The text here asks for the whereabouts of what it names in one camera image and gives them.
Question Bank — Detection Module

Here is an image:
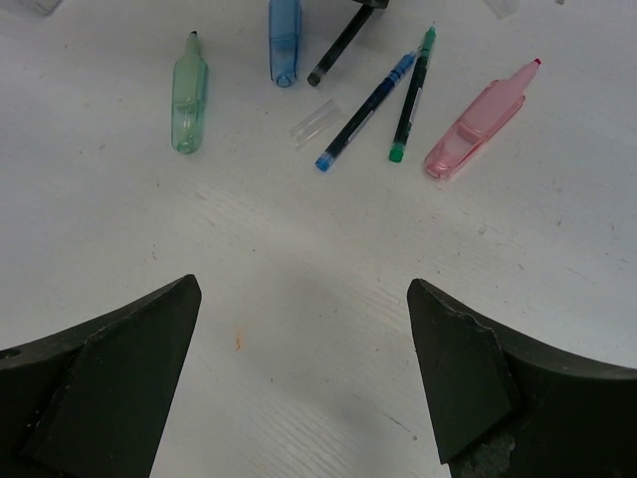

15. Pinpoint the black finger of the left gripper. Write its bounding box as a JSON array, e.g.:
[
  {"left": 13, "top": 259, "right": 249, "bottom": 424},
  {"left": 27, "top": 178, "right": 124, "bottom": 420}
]
[{"left": 353, "top": 0, "right": 389, "bottom": 10}]

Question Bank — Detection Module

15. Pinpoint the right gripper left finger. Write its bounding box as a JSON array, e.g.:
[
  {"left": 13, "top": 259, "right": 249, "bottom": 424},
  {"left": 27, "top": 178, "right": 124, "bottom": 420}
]
[{"left": 1, "top": 275, "right": 202, "bottom": 477}]

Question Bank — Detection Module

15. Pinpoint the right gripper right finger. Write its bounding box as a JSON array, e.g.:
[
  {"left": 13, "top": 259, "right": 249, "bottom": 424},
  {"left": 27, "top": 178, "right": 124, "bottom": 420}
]
[{"left": 407, "top": 279, "right": 636, "bottom": 477}]

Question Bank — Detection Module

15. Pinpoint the black pen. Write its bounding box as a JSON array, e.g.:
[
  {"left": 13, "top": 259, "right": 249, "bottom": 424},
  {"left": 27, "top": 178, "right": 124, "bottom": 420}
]
[{"left": 307, "top": 4, "right": 374, "bottom": 88}]

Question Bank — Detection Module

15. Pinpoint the pink transparent highlighter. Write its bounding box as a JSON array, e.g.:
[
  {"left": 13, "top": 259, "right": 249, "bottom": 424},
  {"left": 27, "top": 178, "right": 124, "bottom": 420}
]
[{"left": 424, "top": 58, "right": 541, "bottom": 179}]

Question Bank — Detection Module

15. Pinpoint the green transparent highlighter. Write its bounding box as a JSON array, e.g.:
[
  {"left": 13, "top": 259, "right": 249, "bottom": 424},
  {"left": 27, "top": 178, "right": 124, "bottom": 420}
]
[{"left": 171, "top": 31, "right": 209, "bottom": 154}]

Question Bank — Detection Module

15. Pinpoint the blue transparent highlighter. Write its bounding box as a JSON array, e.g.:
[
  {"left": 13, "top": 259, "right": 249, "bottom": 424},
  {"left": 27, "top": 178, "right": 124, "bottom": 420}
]
[{"left": 269, "top": 0, "right": 303, "bottom": 88}]

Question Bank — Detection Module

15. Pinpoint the clear pen cap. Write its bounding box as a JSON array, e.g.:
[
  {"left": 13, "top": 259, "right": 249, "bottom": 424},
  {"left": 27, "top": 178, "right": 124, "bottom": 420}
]
[{"left": 290, "top": 100, "right": 342, "bottom": 149}]

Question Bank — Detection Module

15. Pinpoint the green pen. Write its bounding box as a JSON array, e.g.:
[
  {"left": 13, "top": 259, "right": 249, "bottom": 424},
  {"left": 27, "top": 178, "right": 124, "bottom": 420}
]
[{"left": 388, "top": 25, "right": 437, "bottom": 163}]

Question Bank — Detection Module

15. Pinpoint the blue pen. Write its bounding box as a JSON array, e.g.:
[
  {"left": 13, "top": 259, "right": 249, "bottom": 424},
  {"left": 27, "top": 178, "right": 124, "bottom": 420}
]
[{"left": 315, "top": 52, "right": 416, "bottom": 172}]

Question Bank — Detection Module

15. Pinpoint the clear transparent container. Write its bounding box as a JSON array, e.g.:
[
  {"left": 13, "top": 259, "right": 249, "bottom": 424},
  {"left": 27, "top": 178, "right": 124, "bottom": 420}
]
[{"left": 17, "top": 0, "right": 62, "bottom": 17}]

